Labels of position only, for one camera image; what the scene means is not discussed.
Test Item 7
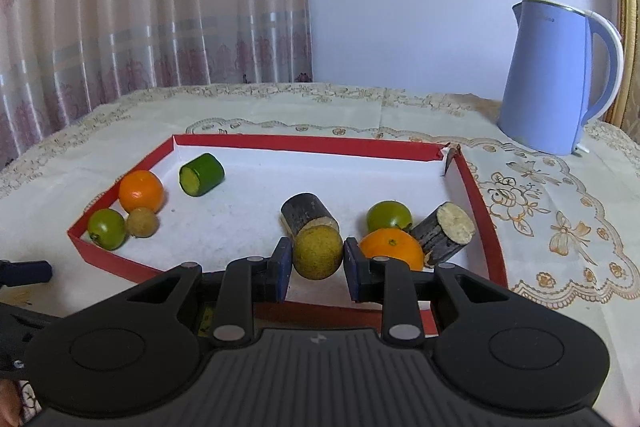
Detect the orange tangerine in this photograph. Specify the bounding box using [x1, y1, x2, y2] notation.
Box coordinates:
[118, 170, 165, 213]
[359, 228, 424, 271]

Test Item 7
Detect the green round fruit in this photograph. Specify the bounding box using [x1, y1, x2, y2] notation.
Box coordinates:
[87, 208, 127, 251]
[366, 200, 413, 233]

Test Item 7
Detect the yellow-green round fruit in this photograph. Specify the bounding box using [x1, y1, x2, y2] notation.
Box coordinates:
[293, 225, 343, 281]

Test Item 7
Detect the dark sugarcane piece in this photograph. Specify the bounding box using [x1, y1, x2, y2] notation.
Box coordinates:
[281, 193, 340, 237]
[409, 202, 476, 268]

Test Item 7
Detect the green cucumber piece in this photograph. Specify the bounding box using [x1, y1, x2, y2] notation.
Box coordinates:
[179, 153, 224, 197]

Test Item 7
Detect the brownish longan fruit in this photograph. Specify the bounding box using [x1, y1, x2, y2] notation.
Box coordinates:
[126, 207, 160, 239]

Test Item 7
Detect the person hand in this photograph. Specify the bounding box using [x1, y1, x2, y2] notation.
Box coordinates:
[0, 379, 22, 427]

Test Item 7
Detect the red white shallow box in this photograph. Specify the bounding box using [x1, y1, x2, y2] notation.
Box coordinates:
[66, 133, 509, 337]

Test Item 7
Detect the cream embroidered tablecloth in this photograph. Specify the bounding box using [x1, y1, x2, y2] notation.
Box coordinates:
[0, 82, 640, 358]

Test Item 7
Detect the blue electric kettle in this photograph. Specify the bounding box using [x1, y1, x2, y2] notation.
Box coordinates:
[497, 0, 625, 156]

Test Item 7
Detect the pink patterned curtain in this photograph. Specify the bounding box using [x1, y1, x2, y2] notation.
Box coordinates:
[1, 0, 311, 164]

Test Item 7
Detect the gold mirror frame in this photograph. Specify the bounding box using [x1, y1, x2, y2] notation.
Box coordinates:
[604, 0, 639, 139]

